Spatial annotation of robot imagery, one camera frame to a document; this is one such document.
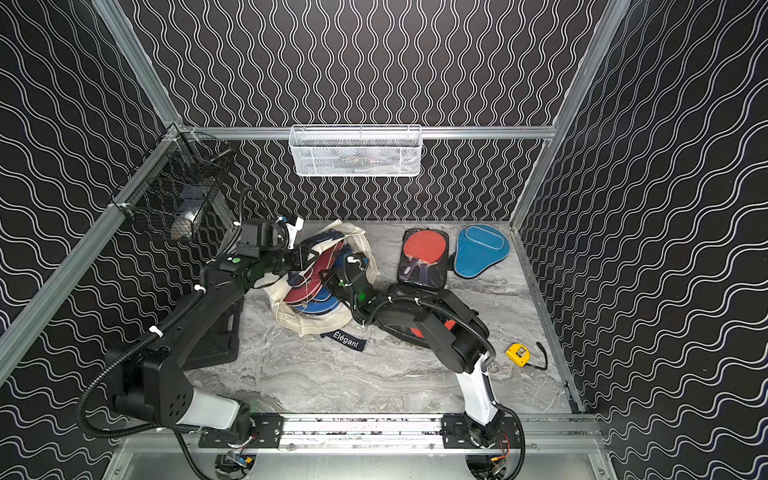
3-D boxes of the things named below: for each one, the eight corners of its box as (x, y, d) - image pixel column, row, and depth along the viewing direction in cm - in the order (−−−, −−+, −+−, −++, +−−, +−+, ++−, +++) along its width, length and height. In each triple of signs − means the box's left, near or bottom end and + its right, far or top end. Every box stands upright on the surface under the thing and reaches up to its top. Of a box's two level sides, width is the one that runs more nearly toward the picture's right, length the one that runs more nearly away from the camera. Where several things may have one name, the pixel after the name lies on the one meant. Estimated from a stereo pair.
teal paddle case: (456, 280, 105) (458, 273, 102) (447, 232, 120) (449, 224, 117) (515, 280, 105) (519, 273, 102) (499, 232, 120) (502, 224, 117)
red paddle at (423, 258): (394, 282, 104) (394, 278, 103) (403, 229, 120) (403, 225, 119) (445, 289, 103) (446, 285, 101) (447, 234, 119) (448, 230, 117)
